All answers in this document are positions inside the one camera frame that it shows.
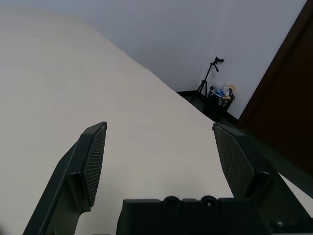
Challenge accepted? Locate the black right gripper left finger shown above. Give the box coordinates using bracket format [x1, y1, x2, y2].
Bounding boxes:
[22, 121, 108, 235]

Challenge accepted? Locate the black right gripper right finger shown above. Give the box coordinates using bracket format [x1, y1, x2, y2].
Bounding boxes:
[212, 123, 313, 221]

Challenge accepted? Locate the black mesh waste bin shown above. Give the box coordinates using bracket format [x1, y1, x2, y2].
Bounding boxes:
[205, 92, 236, 118]

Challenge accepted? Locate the colourful packaging trash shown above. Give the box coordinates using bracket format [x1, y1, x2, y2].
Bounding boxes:
[209, 84, 236, 101]

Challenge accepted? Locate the dark brown door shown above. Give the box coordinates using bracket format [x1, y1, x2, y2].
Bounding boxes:
[236, 0, 313, 172]

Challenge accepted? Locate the black camera tripod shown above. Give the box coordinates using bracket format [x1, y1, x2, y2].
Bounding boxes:
[195, 56, 225, 103]

